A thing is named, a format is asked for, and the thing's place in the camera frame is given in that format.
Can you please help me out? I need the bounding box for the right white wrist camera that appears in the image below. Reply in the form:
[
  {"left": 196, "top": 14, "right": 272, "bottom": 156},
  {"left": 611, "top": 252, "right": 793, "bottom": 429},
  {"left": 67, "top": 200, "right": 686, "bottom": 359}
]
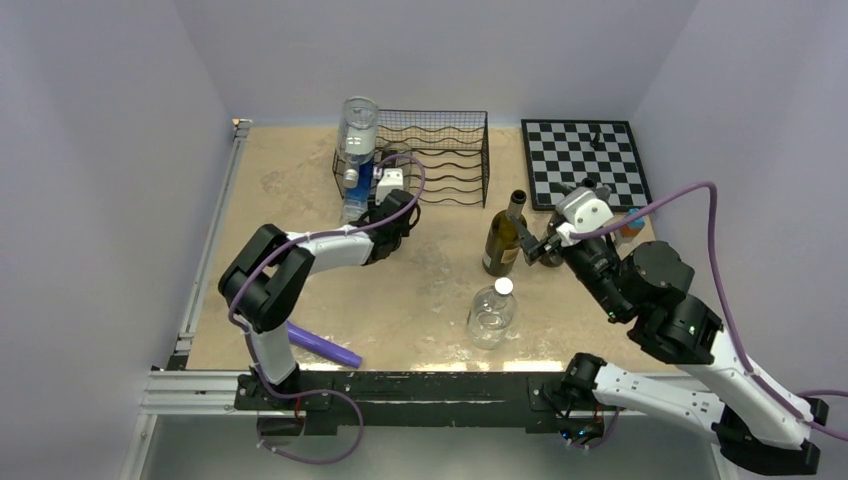
[{"left": 555, "top": 187, "right": 614, "bottom": 247}]

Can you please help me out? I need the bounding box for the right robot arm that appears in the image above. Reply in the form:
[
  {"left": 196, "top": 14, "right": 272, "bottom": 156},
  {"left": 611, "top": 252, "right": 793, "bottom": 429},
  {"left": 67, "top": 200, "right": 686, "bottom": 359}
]
[{"left": 517, "top": 226, "right": 829, "bottom": 476}]

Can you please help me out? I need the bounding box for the black white chessboard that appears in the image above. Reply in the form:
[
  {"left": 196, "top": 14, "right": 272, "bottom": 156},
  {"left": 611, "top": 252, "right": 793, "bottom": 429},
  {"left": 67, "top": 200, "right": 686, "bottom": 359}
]
[{"left": 521, "top": 119, "right": 653, "bottom": 212}]

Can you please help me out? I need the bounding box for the blue square glass bottle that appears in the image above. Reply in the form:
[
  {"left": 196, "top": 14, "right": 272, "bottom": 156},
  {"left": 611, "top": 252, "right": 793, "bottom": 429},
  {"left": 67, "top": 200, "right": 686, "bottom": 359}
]
[{"left": 340, "top": 160, "right": 374, "bottom": 224}]

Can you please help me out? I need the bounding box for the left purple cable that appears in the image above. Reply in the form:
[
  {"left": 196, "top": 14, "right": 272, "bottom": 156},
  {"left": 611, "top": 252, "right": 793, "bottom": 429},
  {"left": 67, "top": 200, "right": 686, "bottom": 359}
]
[{"left": 227, "top": 154, "right": 427, "bottom": 399}]

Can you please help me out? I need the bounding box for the clear glass bottle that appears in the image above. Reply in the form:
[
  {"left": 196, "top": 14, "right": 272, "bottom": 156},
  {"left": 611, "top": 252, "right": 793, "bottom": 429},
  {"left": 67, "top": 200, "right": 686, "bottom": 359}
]
[{"left": 380, "top": 142, "right": 413, "bottom": 191}]

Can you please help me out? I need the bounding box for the clear bottle white cap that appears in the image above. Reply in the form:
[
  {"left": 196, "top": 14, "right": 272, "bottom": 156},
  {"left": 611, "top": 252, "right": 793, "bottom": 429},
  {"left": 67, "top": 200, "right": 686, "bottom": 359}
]
[
  {"left": 337, "top": 96, "right": 379, "bottom": 189},
  {"left": 466, "top": 277, "right": 518, "bottom": 350}
]

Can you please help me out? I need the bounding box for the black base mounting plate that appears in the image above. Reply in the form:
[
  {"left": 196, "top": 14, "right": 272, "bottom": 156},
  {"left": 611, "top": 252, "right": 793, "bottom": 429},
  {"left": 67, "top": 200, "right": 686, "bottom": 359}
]
[{"left": 234, "top": 371, "right": 610, "bottom": 435}]

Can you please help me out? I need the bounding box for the aluminium frame rail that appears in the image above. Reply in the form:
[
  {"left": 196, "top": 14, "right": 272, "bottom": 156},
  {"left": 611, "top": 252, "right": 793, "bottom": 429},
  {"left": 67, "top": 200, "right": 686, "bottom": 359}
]
[{"left": 121, "top": 126, "right": 740, "bottom": 479}]

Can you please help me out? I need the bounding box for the black chess piece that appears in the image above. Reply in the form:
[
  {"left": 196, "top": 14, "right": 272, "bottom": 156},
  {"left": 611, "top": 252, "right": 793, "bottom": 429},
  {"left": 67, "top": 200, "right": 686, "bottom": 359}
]
[{"left": 590, "top": 132, "right": 604, "bottom": 151}]

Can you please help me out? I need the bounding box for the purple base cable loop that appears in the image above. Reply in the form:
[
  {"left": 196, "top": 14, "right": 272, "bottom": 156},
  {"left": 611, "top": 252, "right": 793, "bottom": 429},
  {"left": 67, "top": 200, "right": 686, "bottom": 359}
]
[{"left": 255, "top": 387, "right": 366, "bottom": 466}]

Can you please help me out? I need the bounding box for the dark green wine bottle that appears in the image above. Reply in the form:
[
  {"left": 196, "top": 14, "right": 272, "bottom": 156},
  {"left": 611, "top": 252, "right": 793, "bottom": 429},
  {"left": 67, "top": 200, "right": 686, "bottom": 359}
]
[{"left": 540, "top": 177, "right": 597, "bottom": 268}]

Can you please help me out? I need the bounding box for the olive green wine bottle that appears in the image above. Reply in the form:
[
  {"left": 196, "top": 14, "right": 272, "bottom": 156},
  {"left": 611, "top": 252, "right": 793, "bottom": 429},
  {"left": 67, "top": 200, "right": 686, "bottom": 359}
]
[{"left": 482, "top": 189, "right": 527, "bottom": 277}]

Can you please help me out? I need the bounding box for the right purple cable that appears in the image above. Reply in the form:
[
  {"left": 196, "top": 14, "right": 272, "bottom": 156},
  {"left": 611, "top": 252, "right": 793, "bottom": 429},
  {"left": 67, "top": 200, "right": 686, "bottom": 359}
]
[{"left": 569, "top": 181, "right": 848, "bottom": 444}]

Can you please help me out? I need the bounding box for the black wire wine rack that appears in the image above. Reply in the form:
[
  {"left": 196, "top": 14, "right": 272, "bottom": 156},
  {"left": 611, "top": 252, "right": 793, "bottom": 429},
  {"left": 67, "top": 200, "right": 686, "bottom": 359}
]
[{"left": 332, "top": 109, "right": 490, "bottom": 207}]

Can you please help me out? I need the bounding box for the purple flashlight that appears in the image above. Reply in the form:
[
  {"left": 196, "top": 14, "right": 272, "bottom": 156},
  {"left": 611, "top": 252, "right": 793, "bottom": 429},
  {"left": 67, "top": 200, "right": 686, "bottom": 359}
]
[{"left": 287, "top": 322, "right": 362, "bottom": 369}]

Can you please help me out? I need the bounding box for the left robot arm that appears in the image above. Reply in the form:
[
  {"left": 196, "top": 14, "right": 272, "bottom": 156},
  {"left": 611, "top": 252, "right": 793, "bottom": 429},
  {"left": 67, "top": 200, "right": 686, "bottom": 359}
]
[{"left": 217, "top": 189, "right": 420, "bottom": 409}]

